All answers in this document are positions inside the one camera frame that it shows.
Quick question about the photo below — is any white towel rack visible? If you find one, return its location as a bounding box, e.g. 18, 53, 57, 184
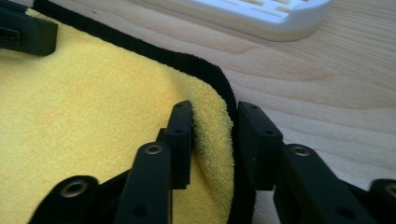
145, 0, 334, 43

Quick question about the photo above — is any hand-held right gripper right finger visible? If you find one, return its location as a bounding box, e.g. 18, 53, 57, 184
237, 100, 378, 224

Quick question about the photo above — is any yellow cloth with black border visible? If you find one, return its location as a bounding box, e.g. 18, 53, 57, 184
0, 0, 239, 224

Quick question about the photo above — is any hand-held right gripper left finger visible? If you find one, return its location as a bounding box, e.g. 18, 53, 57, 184
113, 99, 194, 224

